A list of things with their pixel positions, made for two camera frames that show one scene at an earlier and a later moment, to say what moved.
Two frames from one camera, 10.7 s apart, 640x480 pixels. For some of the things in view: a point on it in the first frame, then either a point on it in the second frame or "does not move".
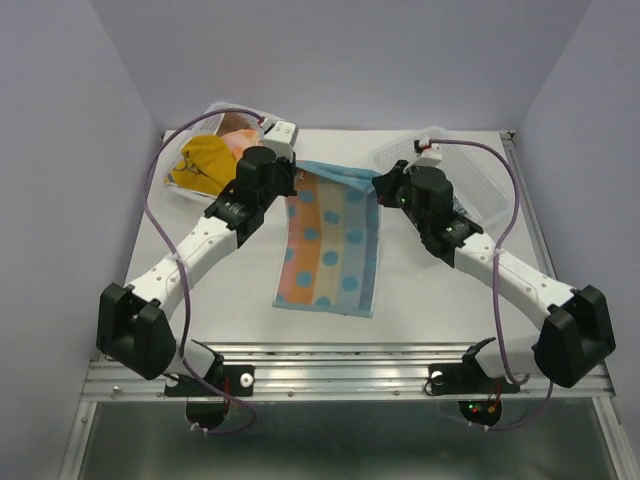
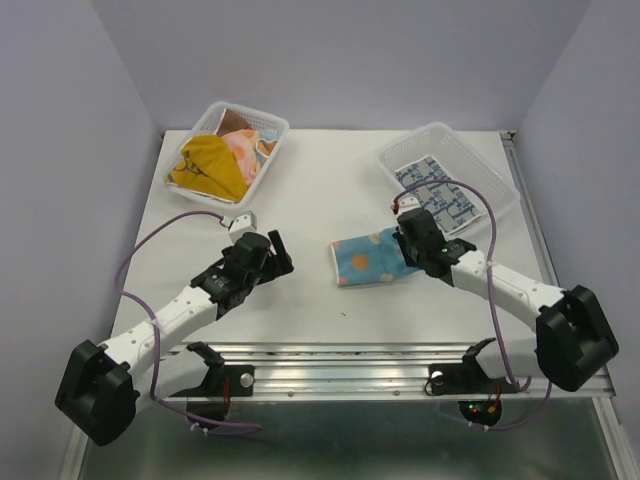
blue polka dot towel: (328, 261) to (370, 259)
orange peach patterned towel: (239, 140) does not move
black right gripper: (387, 181) to (398, 234)
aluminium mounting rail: (316, 371) does not move
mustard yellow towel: (208, 165) does not move
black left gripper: (288, 168) to (277, 264)
